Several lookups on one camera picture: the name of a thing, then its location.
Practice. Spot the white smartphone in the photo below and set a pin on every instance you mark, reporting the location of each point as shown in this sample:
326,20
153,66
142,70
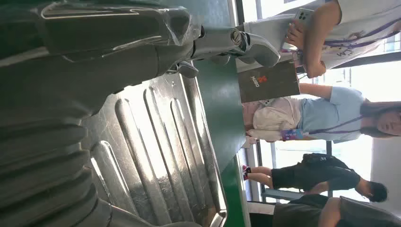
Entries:
304,15

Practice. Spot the person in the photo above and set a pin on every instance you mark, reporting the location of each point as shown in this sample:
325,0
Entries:
329,116
354,37
313,178

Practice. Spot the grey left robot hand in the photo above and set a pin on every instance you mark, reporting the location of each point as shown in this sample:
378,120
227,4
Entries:
109,62

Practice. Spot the white electronic scale steel tray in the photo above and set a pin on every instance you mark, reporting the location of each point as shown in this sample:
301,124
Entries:
156,141

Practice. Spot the white fabric bag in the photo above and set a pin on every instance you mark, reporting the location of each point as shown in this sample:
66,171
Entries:
275,119

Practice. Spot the dark paper bag orange logo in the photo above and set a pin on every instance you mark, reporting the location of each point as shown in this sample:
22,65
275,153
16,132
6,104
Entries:
269,81

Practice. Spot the green conveyor belt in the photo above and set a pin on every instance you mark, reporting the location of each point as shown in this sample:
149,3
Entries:
233,200

